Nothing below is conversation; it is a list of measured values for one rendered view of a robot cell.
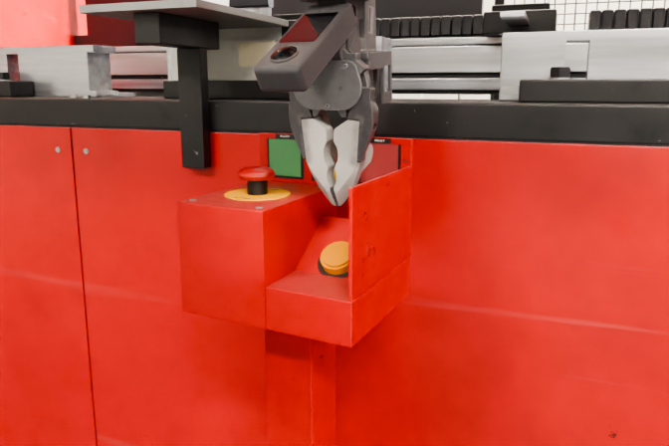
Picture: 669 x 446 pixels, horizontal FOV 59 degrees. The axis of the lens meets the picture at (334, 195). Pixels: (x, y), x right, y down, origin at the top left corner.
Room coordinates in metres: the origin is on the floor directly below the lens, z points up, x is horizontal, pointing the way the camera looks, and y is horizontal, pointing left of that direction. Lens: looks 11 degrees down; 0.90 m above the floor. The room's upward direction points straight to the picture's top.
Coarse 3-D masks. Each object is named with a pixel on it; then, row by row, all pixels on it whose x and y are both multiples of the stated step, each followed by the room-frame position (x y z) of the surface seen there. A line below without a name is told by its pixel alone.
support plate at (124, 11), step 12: (168, 0) 0.75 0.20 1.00; (180, 0) 0.75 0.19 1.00; (192, 0) 0.74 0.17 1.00; (84, 12) 0.80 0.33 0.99; (96, 12) 0.79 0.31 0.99; (108, 12) 0.79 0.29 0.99; (120, 12) 0.79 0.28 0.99; (132, 12) 0.79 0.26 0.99; (168, 12) 0.79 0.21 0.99; (180, 12) 0.79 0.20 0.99; (192, 12) 0.79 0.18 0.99; (204, 12) 0.79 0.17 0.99; (216, 12) 0.79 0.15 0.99; (228, 12) 0.81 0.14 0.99; (240, 12) 0.84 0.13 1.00; (252, 12) 0.87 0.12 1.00; (228, 24) 0.95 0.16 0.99; (240, 24) 0.95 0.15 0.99; (252, 24) 0.95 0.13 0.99; (264, 24) 0.95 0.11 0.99; (276, 24) 0.95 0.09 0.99; (288, 24) 0.98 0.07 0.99
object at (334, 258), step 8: (328, 248) 0.60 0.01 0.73; (336, 248) 0.59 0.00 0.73; (344, 248) 0.59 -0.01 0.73; (328, 256) 0.59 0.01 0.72; (336, 256) 0.58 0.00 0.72; (344, 256) 0.58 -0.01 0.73; (328, 264) 0.58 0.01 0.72; (336, 264) 0.58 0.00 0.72; (344, 264) 0.58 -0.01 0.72; (328, 272) 0.58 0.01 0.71; (336, 272) 0.58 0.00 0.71; (344, 272) 0.58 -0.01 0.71
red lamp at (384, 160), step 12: (372, 144) 0.66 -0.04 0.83; (384, 144) 0.65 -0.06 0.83; (396, 144) 0.65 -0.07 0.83; (372, 156) 0.66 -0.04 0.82; (384, 156) 0.65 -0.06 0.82; (396, 156) 0.65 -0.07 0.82; (372, 168) 0.66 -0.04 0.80; (384, 168) 0.65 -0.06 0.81; (396, 168) 0.65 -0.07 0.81; (360, 180) 0.67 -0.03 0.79
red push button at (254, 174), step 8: (248, 168) 0.63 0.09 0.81; (256, 168) 0.63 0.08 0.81; (264, 168) 0.63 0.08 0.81; (240, 176) 0.62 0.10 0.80; (248, 176) 0.61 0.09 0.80; (256, 176) 0.61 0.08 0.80; (264, 176) 0.62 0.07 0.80; (272, 176) 0.62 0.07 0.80; (248, 184) 0.63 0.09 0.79; (256, 184) 0.62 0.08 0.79; (264, 184) 0.63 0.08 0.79; (248, 192) 0.63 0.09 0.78; (256, 192) 0.62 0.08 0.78; (264, 192) 0.63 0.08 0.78
